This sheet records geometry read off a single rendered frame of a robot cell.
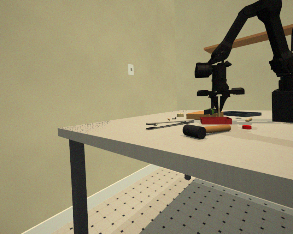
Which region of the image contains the black-headed mallet with wooden handle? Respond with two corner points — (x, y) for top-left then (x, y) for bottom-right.
(183, 124), (231, 139)

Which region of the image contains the light wooden board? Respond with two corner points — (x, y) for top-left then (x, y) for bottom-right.
(186, 111), (223, 120)

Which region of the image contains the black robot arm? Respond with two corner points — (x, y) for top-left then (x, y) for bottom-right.
(194, 0), (293, 91)

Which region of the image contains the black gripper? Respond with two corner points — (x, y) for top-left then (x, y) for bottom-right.
(197, 76), (245, 112)

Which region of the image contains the red shallow tray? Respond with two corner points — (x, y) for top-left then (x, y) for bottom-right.
(200, 117), (232, 125)

